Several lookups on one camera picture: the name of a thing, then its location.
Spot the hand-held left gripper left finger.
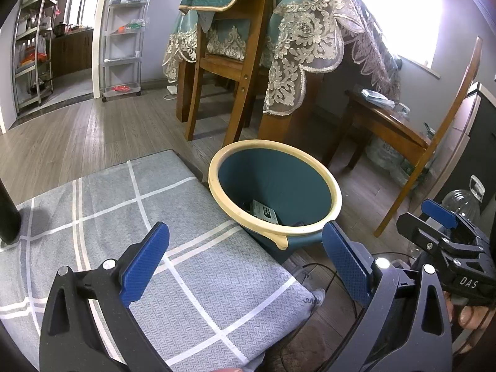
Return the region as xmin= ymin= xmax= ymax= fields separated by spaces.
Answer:
xmin=39 ymin=222 xmax=171 ymax=372

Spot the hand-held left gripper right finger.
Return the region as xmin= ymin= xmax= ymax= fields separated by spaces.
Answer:
xmin=321 ymin=221 xmax=454 ymax=372

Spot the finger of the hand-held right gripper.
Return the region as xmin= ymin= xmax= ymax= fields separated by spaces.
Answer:
xmin=421 ymin=199 xmax=486 ymax=247
xmin=396 ymin=212 xmax=453 ymax=257

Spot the small printed cardboard box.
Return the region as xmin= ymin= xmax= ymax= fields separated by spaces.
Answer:
xmin=251 ymin=199 xmax=280 ymax=225

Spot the teal bin beige rim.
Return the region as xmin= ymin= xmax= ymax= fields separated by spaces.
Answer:
xmin=208 ymin=139 xmax=343 ymax=264

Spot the person's right hand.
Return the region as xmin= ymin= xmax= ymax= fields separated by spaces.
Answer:
xmin=445 ymin=292 xmax=496 ymax=331

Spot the clear plastic water bottle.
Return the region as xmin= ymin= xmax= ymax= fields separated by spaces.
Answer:
xmin=409 ymin=176 xmax=486 ymax=258

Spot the grey plaid blanket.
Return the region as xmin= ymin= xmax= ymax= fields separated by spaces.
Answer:
xmin=0 ymin=149 xmax=328 ymax=372

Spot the large clear water jug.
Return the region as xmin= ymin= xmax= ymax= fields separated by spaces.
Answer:
xmin=366 ymin=135 xmax=411 ymax=187

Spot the black cabinet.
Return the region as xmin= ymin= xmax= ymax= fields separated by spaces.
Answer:
xmin=438 ymin=81 xmax=496 ymax=218

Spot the wooden chair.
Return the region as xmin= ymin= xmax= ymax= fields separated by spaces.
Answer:
xmin=374 ymin=37 xmax=483 ymax=238
xmin=182 ymin=0 xmax=283 ymax=146

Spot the plastic packet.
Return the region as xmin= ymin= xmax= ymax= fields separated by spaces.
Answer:
xmin=361 ymin=88 xmax=396 ymax=107

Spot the black mug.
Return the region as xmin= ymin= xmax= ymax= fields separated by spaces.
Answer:
xmin=0 ymin=178 xmax=21 ymax=246

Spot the large bright window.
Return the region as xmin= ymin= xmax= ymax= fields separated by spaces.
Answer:
xmin=341 ymin=0 xmax=442 ymax=66

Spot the white trolley rack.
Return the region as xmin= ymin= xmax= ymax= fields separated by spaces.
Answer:
xmin=101 ymin=0 xmax=150 ymax=103

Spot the dark wooden kitchen cabinet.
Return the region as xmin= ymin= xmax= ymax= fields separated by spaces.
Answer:
xmin=50 ymin=29 xmax=95 ymax=74

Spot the metal shelf rack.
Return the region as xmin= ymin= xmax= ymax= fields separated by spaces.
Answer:
xmin=11 ymin=0 xmax=59 ymax=115

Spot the black cable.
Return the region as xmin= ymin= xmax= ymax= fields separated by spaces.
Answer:
xmin=277 ymin=261 xmax=413 ymax=372

